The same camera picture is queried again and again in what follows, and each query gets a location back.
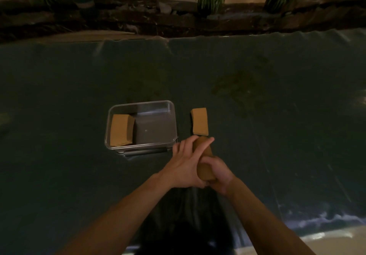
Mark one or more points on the person's left little finger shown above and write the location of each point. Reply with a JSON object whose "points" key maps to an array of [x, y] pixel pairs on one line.
{"points": [[176, 149]]}

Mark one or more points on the person's right thumb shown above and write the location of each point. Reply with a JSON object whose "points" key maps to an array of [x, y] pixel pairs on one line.
{"points": [[208, 162]]}

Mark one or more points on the person's left hand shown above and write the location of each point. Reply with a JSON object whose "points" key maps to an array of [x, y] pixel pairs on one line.
{"points": [[183, 169]]}

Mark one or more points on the person's right hand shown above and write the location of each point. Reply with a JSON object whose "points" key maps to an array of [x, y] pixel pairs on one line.
{"points": [[221, 174]]}

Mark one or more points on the person's right forearm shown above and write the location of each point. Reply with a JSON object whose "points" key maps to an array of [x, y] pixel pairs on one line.
{"points": [[266, 223]]}

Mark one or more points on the clear plastic container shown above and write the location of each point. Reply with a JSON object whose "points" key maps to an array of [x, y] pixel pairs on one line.
{"points": [[154, 129]]}

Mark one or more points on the person's left middle finger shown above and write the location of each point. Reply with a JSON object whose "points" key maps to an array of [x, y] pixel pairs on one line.
{"points": [[191, 144]]}

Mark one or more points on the dark green plastic table cover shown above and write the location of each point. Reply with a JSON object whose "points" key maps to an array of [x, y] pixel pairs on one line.
{"points": [[271, 106]]}

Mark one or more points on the person's left forearm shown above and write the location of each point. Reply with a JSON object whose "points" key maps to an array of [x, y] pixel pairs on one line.
{"points": [[120, 217]]}

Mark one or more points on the brown rectangular block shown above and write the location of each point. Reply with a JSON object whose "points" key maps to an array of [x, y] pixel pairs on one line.
{"points": [[121, 130], [206, 173], [200, 122]]}

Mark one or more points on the person's dark clothing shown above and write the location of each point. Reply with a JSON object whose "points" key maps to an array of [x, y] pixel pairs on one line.
{"points": [[185, 229]]}

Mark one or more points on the dark stone garden ledge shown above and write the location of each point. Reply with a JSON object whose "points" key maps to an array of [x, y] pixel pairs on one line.
{"points": [[143, 17]]}

